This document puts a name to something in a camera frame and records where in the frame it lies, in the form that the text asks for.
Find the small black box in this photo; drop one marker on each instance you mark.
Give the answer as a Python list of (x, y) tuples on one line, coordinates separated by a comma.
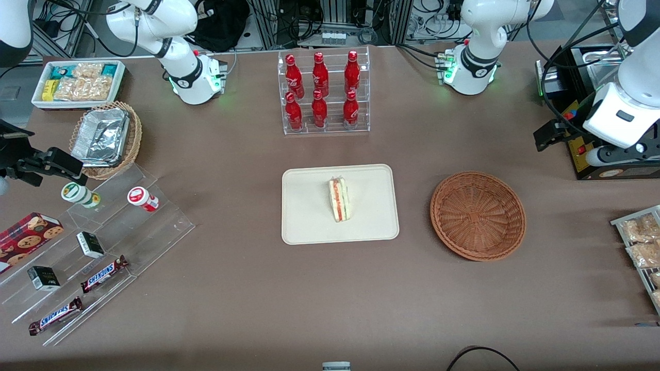
[(44, 278), (90, 245)]

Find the red cola bottle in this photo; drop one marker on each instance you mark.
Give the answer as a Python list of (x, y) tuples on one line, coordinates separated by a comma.
[(319, 110), (350, 109), (294, 112), (320, 74), (293, 77), (352, 72)]

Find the teal snack packet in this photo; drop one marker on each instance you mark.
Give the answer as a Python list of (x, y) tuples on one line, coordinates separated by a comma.
[(109, 69), (60, 71)]

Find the black bag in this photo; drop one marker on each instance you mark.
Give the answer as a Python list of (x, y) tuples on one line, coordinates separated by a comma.
[(219, 26)]

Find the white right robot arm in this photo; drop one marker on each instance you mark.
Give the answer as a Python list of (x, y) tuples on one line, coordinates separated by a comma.
[(175, 67)]

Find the steel warmer pan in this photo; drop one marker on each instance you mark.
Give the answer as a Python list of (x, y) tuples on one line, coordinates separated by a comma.
[(603, 69)]

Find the cream plastic tray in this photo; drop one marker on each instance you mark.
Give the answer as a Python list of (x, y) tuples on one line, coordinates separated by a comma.
[(309, 206)]

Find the white power strip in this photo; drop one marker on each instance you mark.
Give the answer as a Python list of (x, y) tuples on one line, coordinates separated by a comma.
[(333, 38)]

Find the clear fried snack bag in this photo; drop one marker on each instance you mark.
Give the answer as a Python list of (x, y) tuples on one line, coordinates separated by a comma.
[(656, 299), (642, 229), (655, 279), (644, 255)]

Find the silver foil tray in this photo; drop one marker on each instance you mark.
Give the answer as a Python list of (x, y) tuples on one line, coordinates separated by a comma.
[(100, 136)]

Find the triangular sandwich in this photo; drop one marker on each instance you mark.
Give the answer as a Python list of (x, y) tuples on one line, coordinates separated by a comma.
[(339, 201)]

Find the small tan wicker basket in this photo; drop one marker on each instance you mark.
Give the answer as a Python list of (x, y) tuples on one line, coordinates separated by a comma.
[(135, 139)]

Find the tray of packaged snacks right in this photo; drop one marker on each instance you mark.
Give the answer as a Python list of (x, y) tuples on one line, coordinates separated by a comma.
[(621, 222)]

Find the large brown wicker basket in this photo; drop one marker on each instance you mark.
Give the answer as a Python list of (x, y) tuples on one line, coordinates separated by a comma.
[(477, 216)]

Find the small grey device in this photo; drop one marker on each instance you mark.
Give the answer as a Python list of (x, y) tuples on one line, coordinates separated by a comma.
[(336, 367)]

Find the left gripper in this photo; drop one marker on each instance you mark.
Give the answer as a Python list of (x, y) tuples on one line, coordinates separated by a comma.
[(581, 114)]

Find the clear acrylic bottle rack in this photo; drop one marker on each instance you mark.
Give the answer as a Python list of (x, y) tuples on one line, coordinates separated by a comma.
[(333, 111)]

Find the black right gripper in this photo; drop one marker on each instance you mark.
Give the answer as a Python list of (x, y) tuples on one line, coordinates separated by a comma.
[(11, 152)]

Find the green lid cup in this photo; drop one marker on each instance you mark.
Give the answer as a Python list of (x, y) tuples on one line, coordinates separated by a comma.
[(77, 193)]

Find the yellow snack packet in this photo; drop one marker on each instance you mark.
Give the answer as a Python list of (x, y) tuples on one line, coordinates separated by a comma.
[(48, 90)]

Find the clear rice cracker bag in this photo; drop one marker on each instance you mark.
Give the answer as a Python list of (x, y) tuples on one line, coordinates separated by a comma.
[(82, 88), (87, 70)]

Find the white snack bin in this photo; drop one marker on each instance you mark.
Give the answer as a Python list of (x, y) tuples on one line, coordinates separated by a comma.
[(37, 100)]

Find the clear acrylic stepped display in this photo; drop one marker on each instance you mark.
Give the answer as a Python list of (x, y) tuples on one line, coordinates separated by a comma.
[(165, 226)]

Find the red lid cup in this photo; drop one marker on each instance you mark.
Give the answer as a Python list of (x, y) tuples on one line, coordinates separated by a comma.
[(140, 198)]

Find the brown snickers bar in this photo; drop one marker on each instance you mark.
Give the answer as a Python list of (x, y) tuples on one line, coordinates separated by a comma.
[(103, 274), (55, 315)]

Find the red cookie box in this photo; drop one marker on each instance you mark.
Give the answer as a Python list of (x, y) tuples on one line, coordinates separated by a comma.
[(28, 237)]

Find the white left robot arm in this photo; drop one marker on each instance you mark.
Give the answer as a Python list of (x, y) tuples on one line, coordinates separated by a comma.
[(479, 31)]

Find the black food warmer machine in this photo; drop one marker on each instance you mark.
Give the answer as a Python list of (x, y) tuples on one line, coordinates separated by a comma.
[(585, 172)]

